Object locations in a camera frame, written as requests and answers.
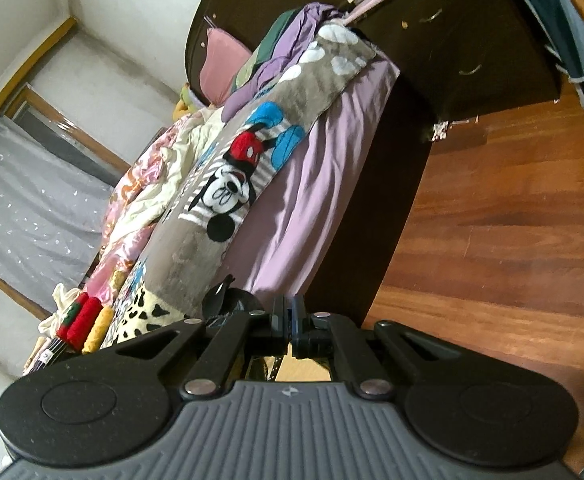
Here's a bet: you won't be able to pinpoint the black sneaker far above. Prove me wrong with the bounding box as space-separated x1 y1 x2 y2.
202 274 264 327

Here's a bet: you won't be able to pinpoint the purple bed sheet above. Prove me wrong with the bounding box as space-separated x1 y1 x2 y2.
211 53 399 304

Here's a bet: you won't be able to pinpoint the cartoon patchwork blanket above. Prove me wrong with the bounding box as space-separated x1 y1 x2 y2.
101 22 377 348

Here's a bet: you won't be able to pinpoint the folded yellow garment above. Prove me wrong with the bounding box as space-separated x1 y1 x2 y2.
81 307 114 354

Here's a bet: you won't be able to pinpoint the folded red clothes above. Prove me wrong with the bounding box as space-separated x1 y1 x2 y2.
56 292 102 351

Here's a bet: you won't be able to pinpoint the floral cream quilt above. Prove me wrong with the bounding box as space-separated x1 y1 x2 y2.
84 107 223 304

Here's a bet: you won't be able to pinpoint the pink pillow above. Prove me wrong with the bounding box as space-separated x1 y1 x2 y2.
200 28 252 106

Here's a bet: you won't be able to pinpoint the folded purple blanket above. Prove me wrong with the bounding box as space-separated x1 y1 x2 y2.
221 2 342 122

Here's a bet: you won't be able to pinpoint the dark wooden nightstand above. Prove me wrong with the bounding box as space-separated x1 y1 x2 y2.
353 0 561 125

